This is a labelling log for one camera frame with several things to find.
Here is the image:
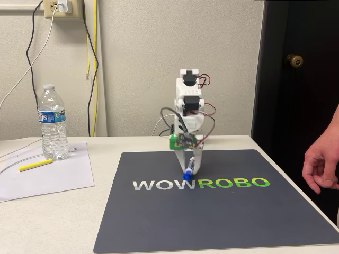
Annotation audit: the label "dark grey WOWROBO mat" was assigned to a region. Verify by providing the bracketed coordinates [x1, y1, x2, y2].
[93, 149, 339, 254]

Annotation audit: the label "yellow stick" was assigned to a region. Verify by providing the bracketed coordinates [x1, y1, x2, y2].
[17, 158, 53, 173]

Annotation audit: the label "thin white cable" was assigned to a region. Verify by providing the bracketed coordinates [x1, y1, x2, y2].
[0, 137, 43, 159]

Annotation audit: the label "beige wall outlet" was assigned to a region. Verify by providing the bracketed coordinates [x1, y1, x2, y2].
[42, 0, 82, 20]

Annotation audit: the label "white cable behind arm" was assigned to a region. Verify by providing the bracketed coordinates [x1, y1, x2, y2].
[152, 117, 174, 137]

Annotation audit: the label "yellow cable with clear plug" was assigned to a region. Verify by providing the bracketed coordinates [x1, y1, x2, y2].
[84, 23, 92, 80]

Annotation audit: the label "camera board on green mount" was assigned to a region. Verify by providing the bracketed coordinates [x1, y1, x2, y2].
[169, 133, 197, 151]

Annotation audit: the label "white paper sheet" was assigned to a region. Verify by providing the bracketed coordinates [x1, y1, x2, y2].
[0, 141, 95, 203]

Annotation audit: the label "white cable with plug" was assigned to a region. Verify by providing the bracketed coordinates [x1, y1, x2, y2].
[0, 147, 79, 174]

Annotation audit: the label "red black servo wires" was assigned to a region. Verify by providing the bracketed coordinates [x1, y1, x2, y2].
[189, 102, 216, 149]
[198, 74, 212, 87]

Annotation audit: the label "white charger plug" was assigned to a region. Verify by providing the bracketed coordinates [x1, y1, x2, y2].
[58, 0, 73, 14]

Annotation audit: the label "brass door knob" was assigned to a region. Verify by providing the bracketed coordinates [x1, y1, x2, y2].
[284, 54, 304, 68]

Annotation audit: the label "clear plastic water bottle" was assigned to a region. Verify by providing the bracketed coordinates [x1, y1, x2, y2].
[37, 84, 70, 161]

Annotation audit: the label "dark door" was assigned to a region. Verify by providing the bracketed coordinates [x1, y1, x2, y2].
[251, 0, 339, 228]

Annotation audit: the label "blue dry erase marker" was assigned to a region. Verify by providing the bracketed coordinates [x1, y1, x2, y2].
[182, 156, 197, 182]

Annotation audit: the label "black wall cable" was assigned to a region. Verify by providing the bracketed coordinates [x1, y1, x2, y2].
[25, 0, 44, 137]
[81, 15, 99, 137]

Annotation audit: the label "grey camera cable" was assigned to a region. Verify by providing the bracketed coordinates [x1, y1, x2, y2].
[160, 106, 190, 133]

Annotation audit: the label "white charger cable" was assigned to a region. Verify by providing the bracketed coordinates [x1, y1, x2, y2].
[0, 5, 58, 109]

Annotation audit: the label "person's hand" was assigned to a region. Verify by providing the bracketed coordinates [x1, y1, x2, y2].
[302, 144, 339, 195]

